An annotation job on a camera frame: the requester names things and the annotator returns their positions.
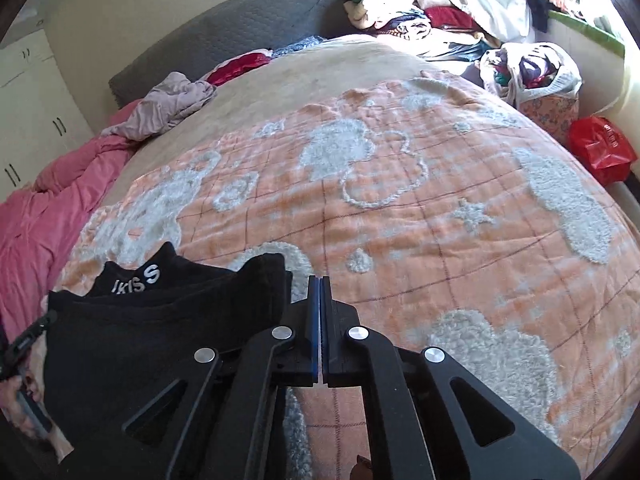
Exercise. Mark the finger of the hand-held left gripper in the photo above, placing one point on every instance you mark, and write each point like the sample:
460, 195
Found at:
37, 330

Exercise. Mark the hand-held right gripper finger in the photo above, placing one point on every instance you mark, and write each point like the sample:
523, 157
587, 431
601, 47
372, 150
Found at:
314, 332
325, 332

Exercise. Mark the black sweater with orange patches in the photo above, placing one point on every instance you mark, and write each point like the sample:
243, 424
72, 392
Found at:
140, 330

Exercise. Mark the pile of mixed clothes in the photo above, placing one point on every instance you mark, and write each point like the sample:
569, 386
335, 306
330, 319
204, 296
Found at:
415, 15

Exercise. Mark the white plastic bag of clothes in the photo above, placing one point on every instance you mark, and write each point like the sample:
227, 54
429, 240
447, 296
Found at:
535, 72

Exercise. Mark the person's left hand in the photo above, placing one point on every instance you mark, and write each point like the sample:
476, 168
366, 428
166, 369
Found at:
10, 400

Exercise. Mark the person's right hand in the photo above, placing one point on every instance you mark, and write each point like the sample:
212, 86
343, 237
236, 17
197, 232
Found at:
361, 469

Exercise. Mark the pink quilt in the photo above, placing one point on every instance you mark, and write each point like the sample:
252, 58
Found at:
45, 220

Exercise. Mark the orange and white fleece blanket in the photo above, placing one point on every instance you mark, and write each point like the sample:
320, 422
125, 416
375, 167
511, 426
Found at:
425, 220

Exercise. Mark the white wardrobe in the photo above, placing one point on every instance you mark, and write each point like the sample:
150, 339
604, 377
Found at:
35, 115

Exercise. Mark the beige bed sheet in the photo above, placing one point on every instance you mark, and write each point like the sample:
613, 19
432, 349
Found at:
300, 75

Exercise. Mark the mauve crumpled garment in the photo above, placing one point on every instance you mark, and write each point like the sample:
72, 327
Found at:
165, 105

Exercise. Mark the red cloth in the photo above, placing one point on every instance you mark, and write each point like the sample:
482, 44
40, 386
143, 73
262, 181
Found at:
237, 67

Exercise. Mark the blue grey cloth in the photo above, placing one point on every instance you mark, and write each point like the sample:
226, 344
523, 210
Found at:
300, 45

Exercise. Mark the floral storage box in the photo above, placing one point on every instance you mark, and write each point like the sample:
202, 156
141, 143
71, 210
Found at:
550, 117

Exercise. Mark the grey quilted headboard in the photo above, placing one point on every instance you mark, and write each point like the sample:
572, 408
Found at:
240, 25

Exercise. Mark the red plastic bag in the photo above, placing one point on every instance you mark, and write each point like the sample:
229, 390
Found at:
602, 147

